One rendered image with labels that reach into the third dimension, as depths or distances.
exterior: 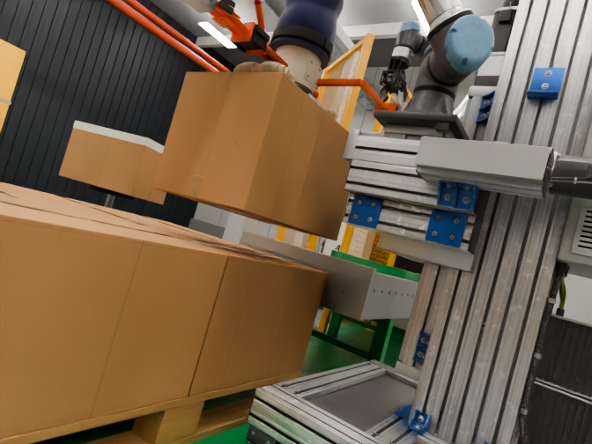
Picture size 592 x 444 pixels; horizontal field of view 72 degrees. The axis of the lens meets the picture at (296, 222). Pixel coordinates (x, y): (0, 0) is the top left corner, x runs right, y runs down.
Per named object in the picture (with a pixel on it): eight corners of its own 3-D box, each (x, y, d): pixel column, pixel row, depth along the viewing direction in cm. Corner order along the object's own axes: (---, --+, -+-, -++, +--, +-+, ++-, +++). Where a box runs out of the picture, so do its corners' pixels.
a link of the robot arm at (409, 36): (426, 26, 157) (410, 16, 154) (418, 53, 157) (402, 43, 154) (413, 33, 165) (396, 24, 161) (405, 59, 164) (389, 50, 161)
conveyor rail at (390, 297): (461, 314, 357) (466, 293, 358) (467, 316, 354) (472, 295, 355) (351, 315, 165) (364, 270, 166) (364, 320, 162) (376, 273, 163)
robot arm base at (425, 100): (457, 139, 118) (466, 107, 118) (446, 118, 105) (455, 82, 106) (407, 135, 126) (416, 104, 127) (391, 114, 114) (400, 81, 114)
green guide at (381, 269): (398, 277, 392) (400, 269, 392) (408, 281, 386) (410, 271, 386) (317, 259, 259) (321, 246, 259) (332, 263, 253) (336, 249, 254)
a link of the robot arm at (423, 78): (445, 107, 122) (457, 64, 123) (466, 91, 109) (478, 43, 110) (407, 95, 122) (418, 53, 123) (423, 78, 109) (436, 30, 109)
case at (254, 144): (259, 221, 184) (283, 136, 186) (336, 240, 162) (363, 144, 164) (151, 187, 134) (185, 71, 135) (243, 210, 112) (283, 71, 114)
